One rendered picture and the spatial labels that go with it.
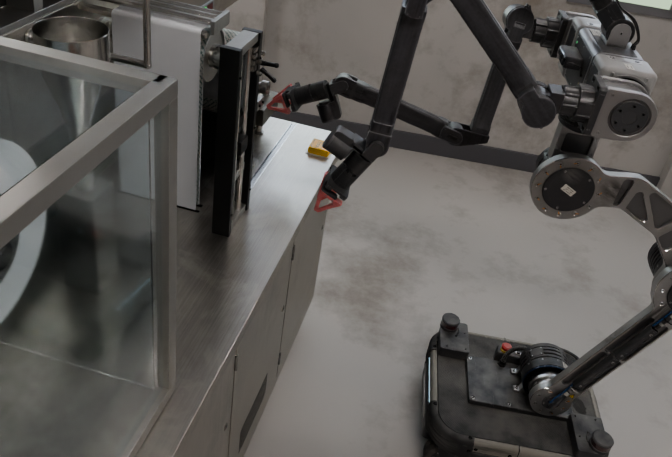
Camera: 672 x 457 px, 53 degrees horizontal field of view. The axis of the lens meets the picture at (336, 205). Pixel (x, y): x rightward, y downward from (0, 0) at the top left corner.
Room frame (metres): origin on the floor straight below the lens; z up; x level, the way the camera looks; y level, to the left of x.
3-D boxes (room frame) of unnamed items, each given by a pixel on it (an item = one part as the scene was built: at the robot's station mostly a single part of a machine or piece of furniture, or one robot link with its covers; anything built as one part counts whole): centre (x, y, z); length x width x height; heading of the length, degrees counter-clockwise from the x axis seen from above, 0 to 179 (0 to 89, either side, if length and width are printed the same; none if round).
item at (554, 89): (1.47, -0.43, 1.43); 0.10 x 0.05 x 0.09; 88
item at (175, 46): (1.61, 0.55, 1.17); 0.34 x 0.05 x 0.54; 81
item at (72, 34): (1.22, 0.56, 1.50); 0.14 x 0.14 x 0.06
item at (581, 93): (1.47, -0.51, 1.45); 0.09 x 0.08 x 0.12; 178
